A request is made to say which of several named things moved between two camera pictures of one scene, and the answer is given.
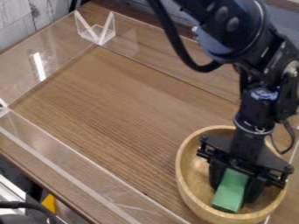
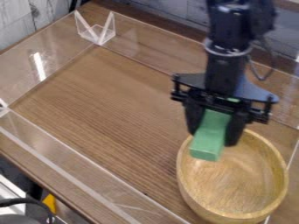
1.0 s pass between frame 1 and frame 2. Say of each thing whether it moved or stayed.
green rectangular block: moved
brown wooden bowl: stayed
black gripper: moved
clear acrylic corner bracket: stayed
